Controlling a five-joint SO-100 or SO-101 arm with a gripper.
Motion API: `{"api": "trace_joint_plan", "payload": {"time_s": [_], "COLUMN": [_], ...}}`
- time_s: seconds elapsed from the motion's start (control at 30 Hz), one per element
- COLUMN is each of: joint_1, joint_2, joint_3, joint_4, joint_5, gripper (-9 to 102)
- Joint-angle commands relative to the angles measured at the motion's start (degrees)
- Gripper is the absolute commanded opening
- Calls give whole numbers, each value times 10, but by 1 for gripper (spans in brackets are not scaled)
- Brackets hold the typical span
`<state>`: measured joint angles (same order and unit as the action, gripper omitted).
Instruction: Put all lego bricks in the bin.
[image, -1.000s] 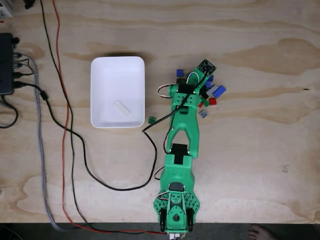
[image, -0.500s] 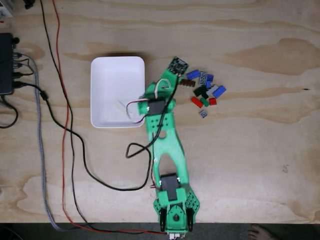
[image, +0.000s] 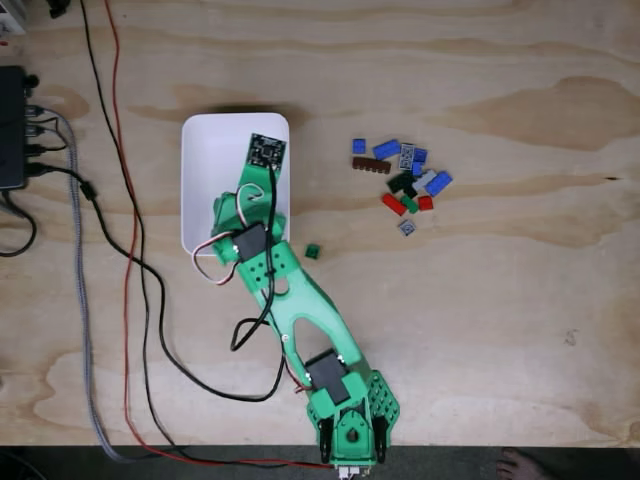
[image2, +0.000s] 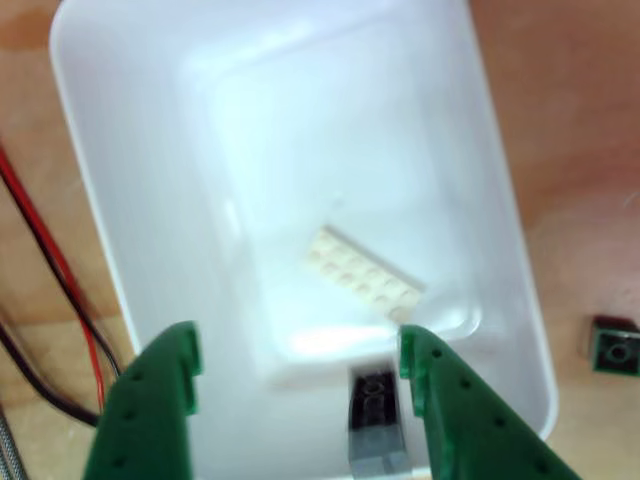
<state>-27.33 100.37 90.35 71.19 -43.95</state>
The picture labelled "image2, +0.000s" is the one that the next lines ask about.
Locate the dark grey long lego brick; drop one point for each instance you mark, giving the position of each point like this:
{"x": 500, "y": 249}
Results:
{"x": 372, "y": 400}

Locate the green 2x2 lego brick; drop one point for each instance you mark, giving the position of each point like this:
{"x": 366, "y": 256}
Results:
{"x": 615, "y": 352}

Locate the white long lego plate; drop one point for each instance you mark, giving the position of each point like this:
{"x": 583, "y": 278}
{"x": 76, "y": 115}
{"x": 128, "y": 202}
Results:
{"x": 360, "y": 272}

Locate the white plastic bin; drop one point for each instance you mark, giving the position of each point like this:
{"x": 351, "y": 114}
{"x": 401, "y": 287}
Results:
{"x": 300, "y": 150}

